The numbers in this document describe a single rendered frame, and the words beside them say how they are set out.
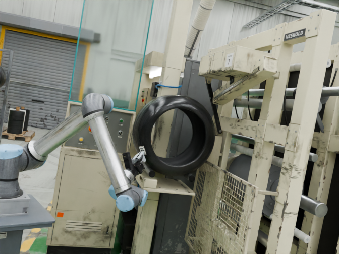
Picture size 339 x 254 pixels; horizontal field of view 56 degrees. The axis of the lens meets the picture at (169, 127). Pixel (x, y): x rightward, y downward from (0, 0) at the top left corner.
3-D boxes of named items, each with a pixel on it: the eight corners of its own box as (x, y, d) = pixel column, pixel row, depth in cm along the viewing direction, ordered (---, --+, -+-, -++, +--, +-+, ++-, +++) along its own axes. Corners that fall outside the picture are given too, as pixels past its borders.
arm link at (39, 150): (4, 155, 198) (95, 85, 180) (24, 152, 215) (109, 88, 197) (15, 177, 196) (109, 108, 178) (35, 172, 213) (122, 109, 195)
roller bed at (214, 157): (190, 166, 271) (196, 131, 269) (207, 168, 275) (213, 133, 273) (199, 171, 252) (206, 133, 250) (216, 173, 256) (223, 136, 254)
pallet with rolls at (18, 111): (3, 131, 866) (7, 103, 862) (35, 135, 890) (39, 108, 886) (-8, 137, 751) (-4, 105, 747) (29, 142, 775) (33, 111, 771)
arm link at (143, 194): (139, 210, 175) (119, 201, 179) (146, 205, 187) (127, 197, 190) (144, 194, 174) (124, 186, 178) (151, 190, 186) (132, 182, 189)
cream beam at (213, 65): (196, 75, 250) (200, 56, 249) (226, 81, 257) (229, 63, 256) (231, 69, 192) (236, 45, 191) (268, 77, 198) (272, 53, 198)
